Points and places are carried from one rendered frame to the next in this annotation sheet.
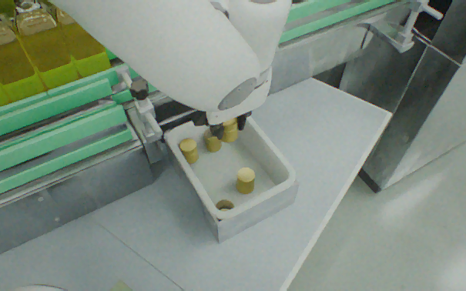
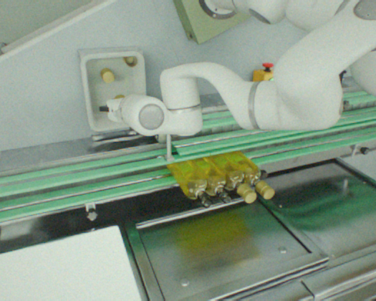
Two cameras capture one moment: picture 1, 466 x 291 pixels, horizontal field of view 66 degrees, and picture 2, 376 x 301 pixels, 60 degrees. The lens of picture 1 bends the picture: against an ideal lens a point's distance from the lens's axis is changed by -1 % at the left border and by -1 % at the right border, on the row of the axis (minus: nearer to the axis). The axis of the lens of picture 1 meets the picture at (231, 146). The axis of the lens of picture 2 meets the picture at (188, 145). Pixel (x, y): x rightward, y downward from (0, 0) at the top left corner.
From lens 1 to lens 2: 0.51 m
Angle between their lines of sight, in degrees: 38
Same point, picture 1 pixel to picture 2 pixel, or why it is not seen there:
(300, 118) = (34, 113)
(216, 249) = (138, 43)
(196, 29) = (216, 70)
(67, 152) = (206, 119)
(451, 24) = not seen: outside the picture
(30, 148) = (225, 120)
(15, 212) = not seen: hidden behind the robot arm
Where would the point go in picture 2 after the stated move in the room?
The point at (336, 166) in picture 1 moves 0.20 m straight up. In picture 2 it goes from (29, 61) to (27, 82)
